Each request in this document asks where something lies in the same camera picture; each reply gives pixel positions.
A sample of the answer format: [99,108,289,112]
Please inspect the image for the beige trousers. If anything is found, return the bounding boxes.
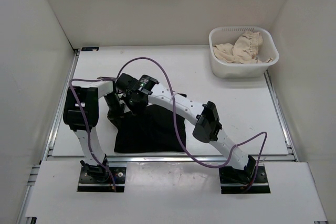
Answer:
[213,31,274,64]

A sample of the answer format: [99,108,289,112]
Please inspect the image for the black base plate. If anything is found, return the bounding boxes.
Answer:
[219,165,270,194]
[77,165,127,193]

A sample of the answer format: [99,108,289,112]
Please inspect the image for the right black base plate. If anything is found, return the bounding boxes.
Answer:
[219,165,270,194]

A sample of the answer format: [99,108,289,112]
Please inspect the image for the white plastic basket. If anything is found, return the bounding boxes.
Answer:
[208,26,279,78]

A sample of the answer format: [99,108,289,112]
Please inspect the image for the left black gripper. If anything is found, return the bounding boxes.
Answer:
[104,94,126,130]

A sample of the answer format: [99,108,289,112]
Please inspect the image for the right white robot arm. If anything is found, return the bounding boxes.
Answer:
[115,73,257,184]

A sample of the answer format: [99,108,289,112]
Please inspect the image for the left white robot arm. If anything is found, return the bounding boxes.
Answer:
[63,77,125,183]

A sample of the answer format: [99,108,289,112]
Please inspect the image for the aluminium frame rail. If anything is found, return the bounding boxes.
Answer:
[108,156,226,163]

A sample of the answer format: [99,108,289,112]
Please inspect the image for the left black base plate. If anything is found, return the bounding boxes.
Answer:
[77,165,127,193]

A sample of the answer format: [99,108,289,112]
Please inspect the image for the black trousers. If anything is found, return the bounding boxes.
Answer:
[109,104,184,154]

